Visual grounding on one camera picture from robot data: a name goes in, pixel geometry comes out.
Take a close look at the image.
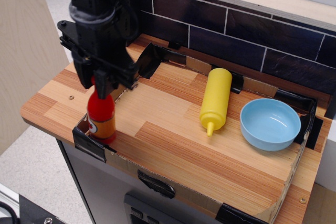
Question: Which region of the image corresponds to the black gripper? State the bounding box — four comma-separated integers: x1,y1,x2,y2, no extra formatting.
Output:
57,11,139,98

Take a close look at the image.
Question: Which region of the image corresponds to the red hot sauce bottle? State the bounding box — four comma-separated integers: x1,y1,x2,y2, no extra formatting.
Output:
87,77,116,145

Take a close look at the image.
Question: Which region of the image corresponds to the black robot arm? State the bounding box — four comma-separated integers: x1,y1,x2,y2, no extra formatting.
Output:
57,0,139,99

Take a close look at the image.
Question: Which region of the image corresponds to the yellow mustard squeeze bottle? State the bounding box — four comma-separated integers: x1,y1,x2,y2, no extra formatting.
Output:
199,68,233,137

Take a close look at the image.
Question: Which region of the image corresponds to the taped cardboard fence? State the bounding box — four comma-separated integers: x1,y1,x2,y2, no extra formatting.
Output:
73,44,323,223

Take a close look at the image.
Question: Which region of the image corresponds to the light plywood panel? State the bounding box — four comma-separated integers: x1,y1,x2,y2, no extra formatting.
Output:
1,0,69,153

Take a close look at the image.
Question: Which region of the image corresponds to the grey cabinet base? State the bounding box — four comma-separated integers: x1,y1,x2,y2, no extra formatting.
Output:
58,141,217,223

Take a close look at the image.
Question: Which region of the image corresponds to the light blue bowl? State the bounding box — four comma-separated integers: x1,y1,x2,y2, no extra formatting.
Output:
240,98,301,151

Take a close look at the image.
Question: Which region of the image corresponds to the dark tile backsplash panel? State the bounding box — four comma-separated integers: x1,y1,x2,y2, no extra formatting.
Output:
116,0,336,119

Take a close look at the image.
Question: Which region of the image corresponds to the black metal bracket plate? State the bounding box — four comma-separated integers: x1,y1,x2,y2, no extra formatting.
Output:
19,195,65,224

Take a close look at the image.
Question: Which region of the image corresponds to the black cable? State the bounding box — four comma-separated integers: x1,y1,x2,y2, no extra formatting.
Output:
0,201,22,224

